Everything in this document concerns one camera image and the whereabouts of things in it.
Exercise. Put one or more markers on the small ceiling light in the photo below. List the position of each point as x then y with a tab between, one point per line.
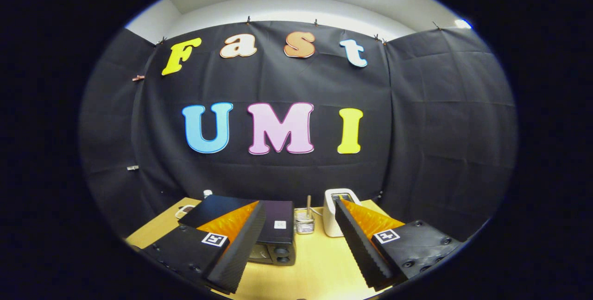
463	24

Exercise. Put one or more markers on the black toaster oven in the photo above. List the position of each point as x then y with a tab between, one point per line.
217	207

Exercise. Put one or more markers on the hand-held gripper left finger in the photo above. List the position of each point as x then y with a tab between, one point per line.
243	240

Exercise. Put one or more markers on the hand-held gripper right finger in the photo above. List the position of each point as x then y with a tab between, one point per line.
359	244

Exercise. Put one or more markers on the wooden stick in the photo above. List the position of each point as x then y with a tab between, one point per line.
308	203

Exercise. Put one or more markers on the white pop-up toaster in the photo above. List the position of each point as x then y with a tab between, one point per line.
330	221

